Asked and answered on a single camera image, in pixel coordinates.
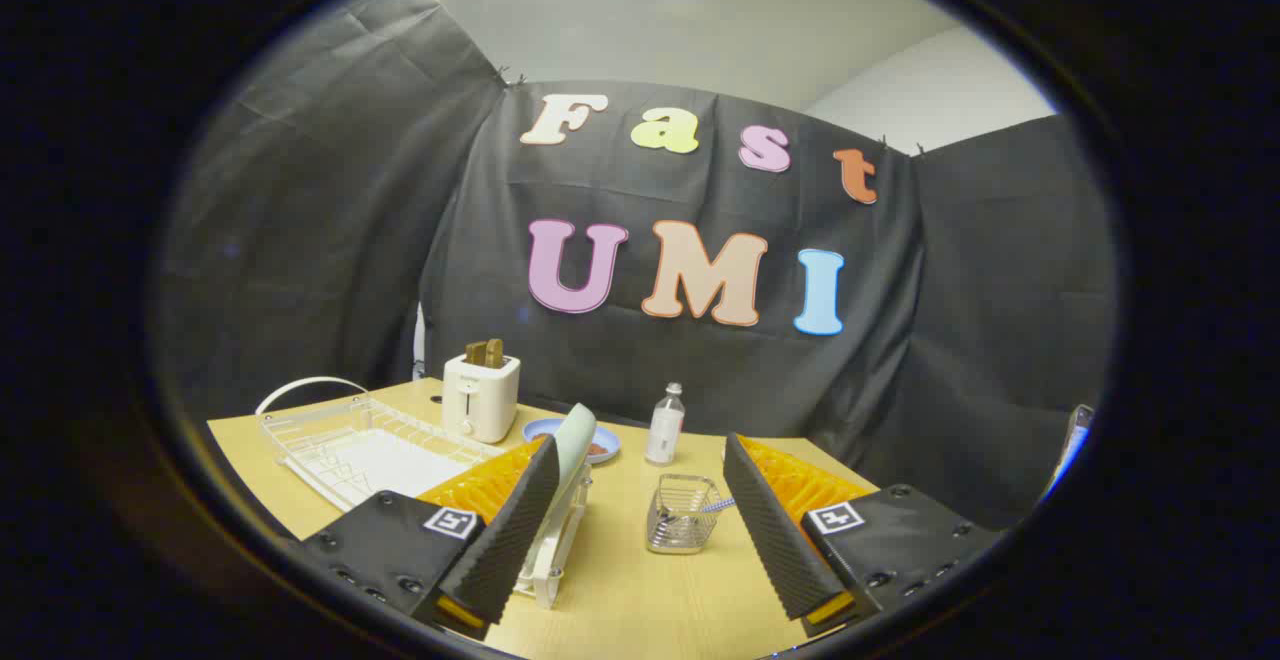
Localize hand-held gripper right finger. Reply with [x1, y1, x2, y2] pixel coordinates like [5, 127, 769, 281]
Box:
[723, 432, 1002, 639]

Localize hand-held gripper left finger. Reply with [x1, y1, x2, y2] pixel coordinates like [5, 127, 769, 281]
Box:
[296, 437, 562, 640]

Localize white dish rack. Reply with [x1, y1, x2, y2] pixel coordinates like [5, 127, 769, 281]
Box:
[514, 468, 594, 610]

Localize metal wire basket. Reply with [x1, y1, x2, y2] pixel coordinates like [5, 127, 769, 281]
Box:
[645, 473, 724, 555]

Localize pale green plate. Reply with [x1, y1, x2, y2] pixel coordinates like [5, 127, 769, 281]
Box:
[552, 403, 599, 533]

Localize blue plate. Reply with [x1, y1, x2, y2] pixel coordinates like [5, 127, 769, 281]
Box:
[522, 417, 622, 465]

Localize white toaster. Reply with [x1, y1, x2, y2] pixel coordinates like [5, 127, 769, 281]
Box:
[441, 352, 522, 445]

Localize clear bottle with white label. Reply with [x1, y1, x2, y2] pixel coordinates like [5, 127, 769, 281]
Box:
[645, 382, 688, 468]

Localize black backdrop cloth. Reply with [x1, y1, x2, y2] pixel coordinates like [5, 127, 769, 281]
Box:
[150, 0, 1119, 531]

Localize white wire drainer tray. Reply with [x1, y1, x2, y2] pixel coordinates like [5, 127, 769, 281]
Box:
[255, 376, 508, 512]

